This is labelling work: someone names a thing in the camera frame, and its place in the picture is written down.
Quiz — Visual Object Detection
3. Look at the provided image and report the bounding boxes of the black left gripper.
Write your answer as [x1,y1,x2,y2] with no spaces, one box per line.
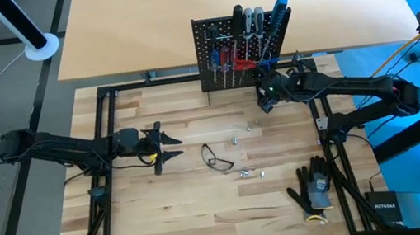
[127,117,188,180]

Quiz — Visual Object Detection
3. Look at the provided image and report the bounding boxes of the red T-handle hex key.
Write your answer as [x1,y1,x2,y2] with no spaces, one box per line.
[232,55,261,86]

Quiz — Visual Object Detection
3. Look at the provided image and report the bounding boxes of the clear black safety glasses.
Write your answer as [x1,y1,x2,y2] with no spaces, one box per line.
[199,139,237,175]

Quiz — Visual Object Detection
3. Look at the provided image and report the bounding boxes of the blue translucent handle screwdriver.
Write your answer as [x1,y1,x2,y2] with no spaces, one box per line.
[207,48,224,84]

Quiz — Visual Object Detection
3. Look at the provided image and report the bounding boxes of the black screwdriver with blue cap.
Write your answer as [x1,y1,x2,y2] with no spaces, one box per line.
[252,0,297,63]

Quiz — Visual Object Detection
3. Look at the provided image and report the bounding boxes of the large black handle screwdriver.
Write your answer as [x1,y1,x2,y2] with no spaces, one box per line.
[221,2,255,88]

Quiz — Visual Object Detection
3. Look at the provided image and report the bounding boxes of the small black ribbed screwdriver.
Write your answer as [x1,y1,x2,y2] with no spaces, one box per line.
[207,23,221,47]

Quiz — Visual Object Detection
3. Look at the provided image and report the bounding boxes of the black metal pegboard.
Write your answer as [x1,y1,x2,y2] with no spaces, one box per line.
[190,4,303,94]

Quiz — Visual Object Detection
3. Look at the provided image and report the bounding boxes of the grey black work glove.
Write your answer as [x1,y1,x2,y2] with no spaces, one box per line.
[283,162,330,230]
[301,153,337,214]

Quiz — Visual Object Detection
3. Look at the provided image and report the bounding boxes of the light wooden desk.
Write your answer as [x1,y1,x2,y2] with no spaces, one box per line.
[45,0,420,94]

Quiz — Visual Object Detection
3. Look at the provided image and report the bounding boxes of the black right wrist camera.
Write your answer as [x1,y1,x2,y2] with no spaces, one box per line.
[256,96,276,115]

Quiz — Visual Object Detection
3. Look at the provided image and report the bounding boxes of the silver metal bracket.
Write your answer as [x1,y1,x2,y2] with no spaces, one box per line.
[315,115,332,132]

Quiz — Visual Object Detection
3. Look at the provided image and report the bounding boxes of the black aluminium table frame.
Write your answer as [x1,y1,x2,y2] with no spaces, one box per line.
[26,44,410,235]

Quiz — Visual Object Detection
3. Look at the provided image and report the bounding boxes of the chrome tool holder rail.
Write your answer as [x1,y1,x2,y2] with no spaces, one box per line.
[202,32,235,45]
[205,54,270,73]

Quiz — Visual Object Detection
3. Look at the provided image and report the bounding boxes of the black plastic bracket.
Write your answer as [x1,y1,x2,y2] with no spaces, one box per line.
[87,185,110,207]

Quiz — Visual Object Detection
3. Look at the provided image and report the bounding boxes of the black cable with plug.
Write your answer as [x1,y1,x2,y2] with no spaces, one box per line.
[380,38,420,76]

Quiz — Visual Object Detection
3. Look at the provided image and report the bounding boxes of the black Netgear network switch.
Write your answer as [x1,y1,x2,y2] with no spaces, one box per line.
[364,187,405,233]

